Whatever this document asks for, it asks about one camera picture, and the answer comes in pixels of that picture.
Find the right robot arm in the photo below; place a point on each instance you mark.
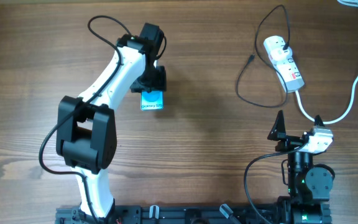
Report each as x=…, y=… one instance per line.
x=309, y=184

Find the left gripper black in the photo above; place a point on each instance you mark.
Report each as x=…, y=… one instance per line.
x=159, y=84

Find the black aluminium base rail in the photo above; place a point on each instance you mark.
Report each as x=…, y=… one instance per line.
x=274, y=213

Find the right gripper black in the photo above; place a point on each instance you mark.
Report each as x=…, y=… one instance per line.
x=278, y=133

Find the white power strip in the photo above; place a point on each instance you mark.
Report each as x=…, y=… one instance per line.
x=287, y=71

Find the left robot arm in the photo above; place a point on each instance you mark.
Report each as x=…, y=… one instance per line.
x=87, y=137

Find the Samsung Galaxy smartphone cyan screen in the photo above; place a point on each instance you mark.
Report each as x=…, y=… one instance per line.
x=152, y=100

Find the white charger plug adapter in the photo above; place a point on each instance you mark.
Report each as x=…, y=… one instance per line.
x=279, y=54

